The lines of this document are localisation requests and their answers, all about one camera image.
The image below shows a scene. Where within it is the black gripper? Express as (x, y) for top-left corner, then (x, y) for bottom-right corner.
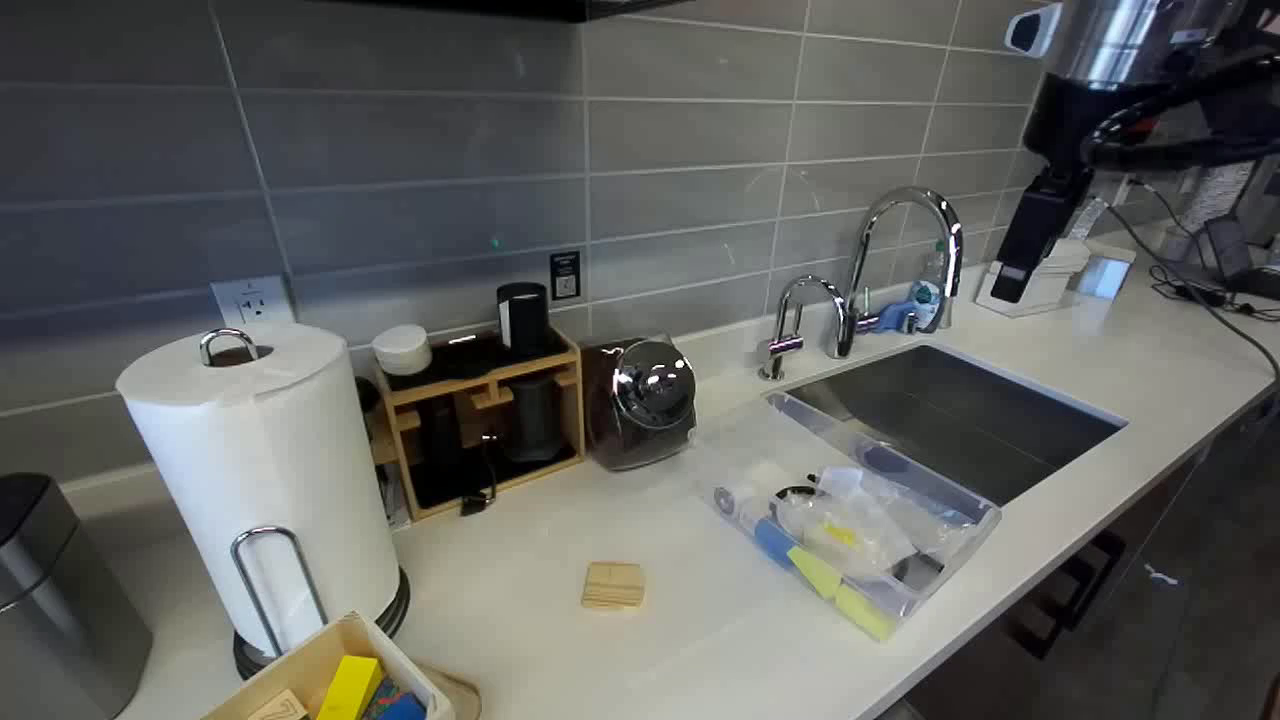
(986, 74), (1121, 310)

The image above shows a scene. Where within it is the clear plastic container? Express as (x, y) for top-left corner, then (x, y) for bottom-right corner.
(707, 389), (1004, 648)

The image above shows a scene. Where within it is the white soap dish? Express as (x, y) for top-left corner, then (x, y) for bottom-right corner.
(970, 233), (1141, 320)

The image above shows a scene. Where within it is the tall chrome faucet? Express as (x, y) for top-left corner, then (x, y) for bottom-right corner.
(833, 183), (966, 364)

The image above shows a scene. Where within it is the blue sponge holder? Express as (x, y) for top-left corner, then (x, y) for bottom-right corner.
(871, 281), (943, 339)

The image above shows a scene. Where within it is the stainless steel sink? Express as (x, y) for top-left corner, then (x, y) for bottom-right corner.
(781, 339), (1126, 512)

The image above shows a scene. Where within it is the small chrome faucet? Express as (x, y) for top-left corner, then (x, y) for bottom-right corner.
(757, 271), (850, 383)

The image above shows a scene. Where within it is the dark cabinet front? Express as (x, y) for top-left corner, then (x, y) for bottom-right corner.
(871, 396), (1280, 720)

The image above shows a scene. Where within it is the yellow sponge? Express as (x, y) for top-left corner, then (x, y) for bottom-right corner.
(784, 542), (848, 606)
(833, 581), (904, 645)

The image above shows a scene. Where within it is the black cylinder canister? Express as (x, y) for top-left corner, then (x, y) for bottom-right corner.
(493, 281), (553, 361)

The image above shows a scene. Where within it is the wooden coffee pod organizer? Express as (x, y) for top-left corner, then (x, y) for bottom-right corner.
(360, 323), (590, 527)

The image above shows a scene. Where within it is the white round bowl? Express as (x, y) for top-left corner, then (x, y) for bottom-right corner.
(368, 320), (436, 381)

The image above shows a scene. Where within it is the blue toy block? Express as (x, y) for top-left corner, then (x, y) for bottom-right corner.
(368, 686), (431, 720)

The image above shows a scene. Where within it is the white paper towel roll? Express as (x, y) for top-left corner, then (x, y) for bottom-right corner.
(113, 323), (405, 661)

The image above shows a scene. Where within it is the yellow toy block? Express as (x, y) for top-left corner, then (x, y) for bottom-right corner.
(311, 652), (388, 720)

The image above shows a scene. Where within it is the light wooden box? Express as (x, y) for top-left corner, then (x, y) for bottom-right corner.
(200, 610), (456, 720)

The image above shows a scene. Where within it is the metal paper towel holder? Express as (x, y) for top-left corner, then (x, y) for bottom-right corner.
(195, 323), (414, 686)

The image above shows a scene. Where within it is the plain wooden toy block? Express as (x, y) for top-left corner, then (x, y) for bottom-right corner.
(246, 690), (311, 720)

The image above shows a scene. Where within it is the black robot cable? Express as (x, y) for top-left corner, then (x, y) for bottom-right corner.
(1078, 53), (1280, 383)

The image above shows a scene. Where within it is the black wall outlet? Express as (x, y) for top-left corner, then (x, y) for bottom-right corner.
(549, 249), (585, 306)

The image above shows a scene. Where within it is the white wall outlet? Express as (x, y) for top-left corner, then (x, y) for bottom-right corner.
(208, 271), (298, 338)

